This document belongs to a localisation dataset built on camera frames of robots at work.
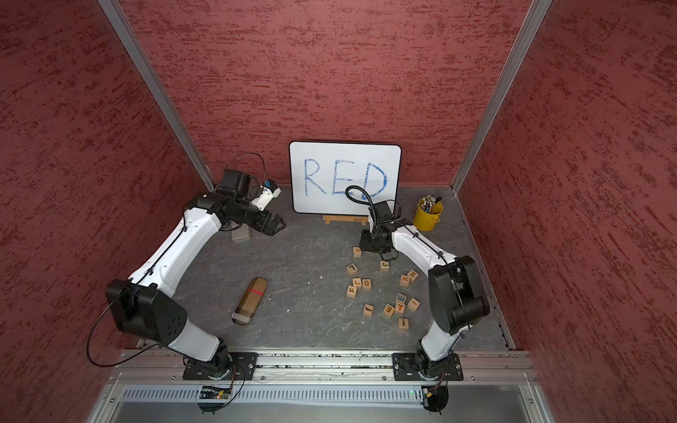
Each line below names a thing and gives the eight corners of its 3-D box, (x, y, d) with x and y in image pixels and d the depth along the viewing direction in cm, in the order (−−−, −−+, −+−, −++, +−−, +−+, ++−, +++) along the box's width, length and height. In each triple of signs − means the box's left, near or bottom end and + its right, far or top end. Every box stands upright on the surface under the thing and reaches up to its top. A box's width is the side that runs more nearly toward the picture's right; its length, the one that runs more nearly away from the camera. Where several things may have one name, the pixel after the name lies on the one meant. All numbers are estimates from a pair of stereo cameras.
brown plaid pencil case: (232, 323, 84) (228, 319, 81) (256, 278, 94) (253, 274, 91) (248, 328, 83) (244, 325, 80) (270, 283, 93) (268, 279, 90)
